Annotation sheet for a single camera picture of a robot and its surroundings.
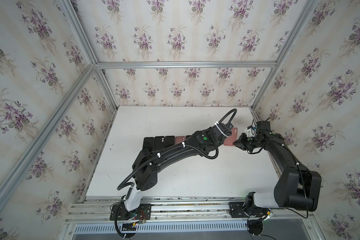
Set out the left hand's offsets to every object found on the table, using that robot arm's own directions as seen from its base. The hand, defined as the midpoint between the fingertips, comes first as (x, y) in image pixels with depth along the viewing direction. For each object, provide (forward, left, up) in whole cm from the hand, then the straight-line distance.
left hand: (214, 131), depth 79 cm
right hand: (-2, -13, -9) cm, 16 cm away
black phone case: (+6, +33, -23) cm, 40 cm away
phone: (+5, +39, -21) cm, 45 cm away
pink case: (0, -11, -10) cm, 15 cm away
